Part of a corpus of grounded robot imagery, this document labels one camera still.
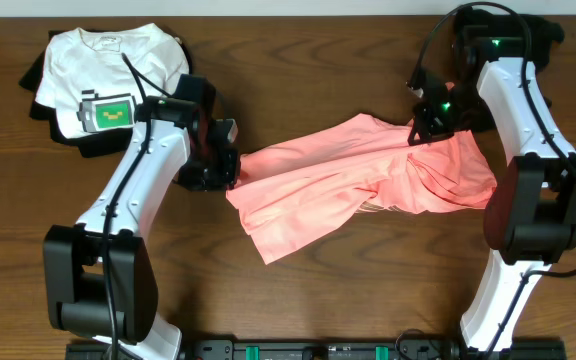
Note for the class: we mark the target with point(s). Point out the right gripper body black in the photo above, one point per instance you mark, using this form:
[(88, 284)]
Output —
[(450, 112)]

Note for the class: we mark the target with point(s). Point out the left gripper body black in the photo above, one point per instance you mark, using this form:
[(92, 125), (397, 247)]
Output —
[(211, 168)]

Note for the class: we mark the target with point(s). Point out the pink t-shirt with brown print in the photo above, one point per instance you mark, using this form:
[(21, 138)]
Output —
[(293, 193)]

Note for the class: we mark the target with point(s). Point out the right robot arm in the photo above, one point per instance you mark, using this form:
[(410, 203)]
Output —
[(530, 220)]

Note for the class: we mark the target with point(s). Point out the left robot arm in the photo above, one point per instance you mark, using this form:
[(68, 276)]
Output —
[(99, 280)]

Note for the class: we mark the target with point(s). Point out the black crumpled garment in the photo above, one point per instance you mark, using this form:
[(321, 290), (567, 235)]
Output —
[(543, 30)]

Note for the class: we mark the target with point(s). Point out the white t-shirt with pixel camera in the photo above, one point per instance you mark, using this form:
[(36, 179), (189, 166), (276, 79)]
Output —
[(94, 80)]

